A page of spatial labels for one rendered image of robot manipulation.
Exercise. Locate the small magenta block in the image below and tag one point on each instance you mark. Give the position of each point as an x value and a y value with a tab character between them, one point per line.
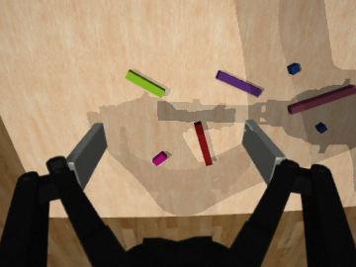
160	157

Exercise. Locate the purple rod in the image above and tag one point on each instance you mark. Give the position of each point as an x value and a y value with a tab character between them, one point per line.
235	82

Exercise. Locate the dark red rod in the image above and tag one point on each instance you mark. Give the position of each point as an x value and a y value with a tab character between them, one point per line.
203	143

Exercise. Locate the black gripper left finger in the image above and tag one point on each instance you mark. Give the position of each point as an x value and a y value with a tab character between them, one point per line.
25	235

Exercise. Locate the lime green rod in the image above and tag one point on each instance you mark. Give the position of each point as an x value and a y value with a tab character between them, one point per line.
145	83

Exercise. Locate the small blue cube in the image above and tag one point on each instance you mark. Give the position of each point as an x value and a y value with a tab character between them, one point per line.
293	68
321	128

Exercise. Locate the pink rod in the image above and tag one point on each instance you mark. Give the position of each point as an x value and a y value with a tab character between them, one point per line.
322	99

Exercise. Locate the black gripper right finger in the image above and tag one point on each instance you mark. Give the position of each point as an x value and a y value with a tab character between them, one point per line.
329	241

